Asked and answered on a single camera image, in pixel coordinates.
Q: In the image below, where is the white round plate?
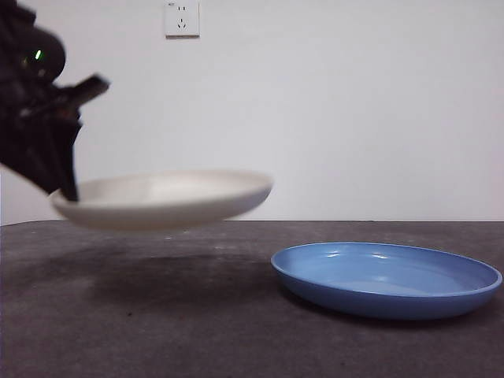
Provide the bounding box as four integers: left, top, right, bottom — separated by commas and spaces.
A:
50, 169, 275, 233

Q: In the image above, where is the blue round plate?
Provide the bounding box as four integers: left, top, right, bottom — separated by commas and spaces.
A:
270, 241, 504, 321

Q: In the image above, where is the white wall socket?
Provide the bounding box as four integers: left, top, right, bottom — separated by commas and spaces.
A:
165, 1, 201, 40

